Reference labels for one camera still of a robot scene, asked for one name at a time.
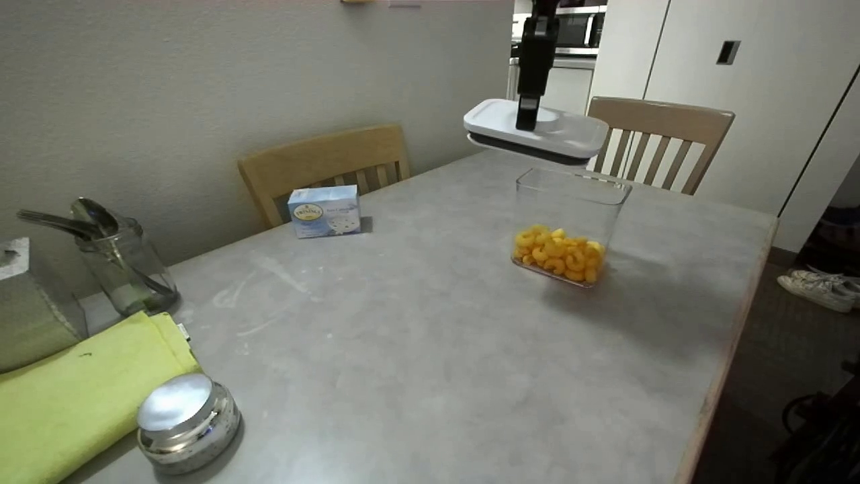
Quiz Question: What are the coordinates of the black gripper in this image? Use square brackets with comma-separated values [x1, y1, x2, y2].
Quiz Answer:
[513, 0, 565, 135]

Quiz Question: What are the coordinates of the white rectangular container lid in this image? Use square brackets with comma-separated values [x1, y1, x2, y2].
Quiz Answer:
[462, 96, 611, 170]

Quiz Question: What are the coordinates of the clear plastic food container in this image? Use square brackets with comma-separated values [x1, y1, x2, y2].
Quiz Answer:
[512, 165, 634, 294]

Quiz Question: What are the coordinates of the white kitchen cabinet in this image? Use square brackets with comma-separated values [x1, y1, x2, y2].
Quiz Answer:
[505, 57, 600, 121]

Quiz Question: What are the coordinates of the microwave oven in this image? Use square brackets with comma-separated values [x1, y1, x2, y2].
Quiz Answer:
[555, 2, 611, 57]

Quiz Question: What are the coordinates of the wooden chair with slats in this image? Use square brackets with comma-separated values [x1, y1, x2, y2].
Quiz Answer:
[583, 94, 739, 198]

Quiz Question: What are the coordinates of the yellow macaroni pasta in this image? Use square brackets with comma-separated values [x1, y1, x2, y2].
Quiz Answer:
[512, 224, 611, 287]

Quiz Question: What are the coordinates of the plain wooden chair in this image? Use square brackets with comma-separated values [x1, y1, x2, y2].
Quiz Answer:
[233, 121, 414, 231]

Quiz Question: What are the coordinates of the light blue tea box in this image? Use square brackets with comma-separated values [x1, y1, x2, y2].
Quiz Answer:
[286, 184, 365, 243]

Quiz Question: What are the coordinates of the dark bag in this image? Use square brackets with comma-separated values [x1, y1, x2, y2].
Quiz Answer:
[805, 201, 860, 278]

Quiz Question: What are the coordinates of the white sneaker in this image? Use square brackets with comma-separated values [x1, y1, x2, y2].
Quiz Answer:
[775, 266, 860, 318]

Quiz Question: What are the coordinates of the clear glass utensil jar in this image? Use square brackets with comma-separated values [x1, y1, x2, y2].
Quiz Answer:
[74, 219, 182, 318]

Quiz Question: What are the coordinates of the metal spoon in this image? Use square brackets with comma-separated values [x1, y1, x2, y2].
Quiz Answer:
[71, 194, 126, 243]

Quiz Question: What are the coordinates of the round silver metal tin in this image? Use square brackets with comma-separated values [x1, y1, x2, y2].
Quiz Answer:
[135, 371, 244, 477]

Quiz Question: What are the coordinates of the dark metal utensil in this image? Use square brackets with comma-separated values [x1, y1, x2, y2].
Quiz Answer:
[16, 207, 103, 246]

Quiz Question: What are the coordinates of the lime green cloth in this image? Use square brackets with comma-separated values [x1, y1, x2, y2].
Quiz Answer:
[0, 309, 203, 484]

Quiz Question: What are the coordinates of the black wall switch plate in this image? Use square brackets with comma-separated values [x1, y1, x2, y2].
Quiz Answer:
[716, 37, 744, 68]

